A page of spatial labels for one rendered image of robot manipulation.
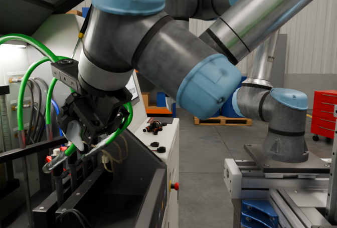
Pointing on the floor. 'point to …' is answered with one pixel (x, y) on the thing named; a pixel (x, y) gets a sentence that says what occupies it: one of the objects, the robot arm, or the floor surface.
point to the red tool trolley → (324, 114)
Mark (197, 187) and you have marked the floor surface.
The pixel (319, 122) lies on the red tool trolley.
